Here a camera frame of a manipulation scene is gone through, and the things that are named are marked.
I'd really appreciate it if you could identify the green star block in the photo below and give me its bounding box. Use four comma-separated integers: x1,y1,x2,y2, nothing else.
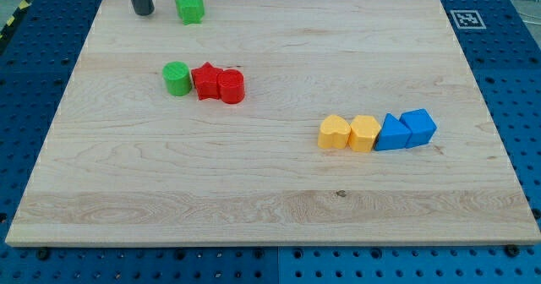
175,0,205,25

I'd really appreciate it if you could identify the red star block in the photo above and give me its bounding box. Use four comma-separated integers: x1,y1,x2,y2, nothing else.
191,62,223,100

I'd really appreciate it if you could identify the wooden board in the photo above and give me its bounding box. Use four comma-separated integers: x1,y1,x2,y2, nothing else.
6,0,540,248

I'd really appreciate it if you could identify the green cylinder block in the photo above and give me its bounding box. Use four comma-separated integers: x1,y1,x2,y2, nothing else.
162,62,192,96

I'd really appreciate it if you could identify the yellow black hazard tape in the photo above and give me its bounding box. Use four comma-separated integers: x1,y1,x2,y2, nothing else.
1,0,31,41

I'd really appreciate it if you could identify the red cylinder block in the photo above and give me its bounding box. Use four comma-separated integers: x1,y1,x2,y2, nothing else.
217,69,245,104

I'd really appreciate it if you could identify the yellow heart block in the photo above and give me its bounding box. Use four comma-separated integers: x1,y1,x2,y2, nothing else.
317,115,351,149

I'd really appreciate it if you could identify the yellow hexagon block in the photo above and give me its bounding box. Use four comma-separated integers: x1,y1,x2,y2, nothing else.
348,115,381,152

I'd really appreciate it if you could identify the blue triangle block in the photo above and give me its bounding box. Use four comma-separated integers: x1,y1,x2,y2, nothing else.
374,113,412,151

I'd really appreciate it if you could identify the blue cube block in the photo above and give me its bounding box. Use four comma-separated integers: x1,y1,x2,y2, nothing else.
399,108,437,148

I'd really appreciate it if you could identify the white fiducial marker tag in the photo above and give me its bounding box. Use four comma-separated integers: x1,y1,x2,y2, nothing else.
451,9,486,30

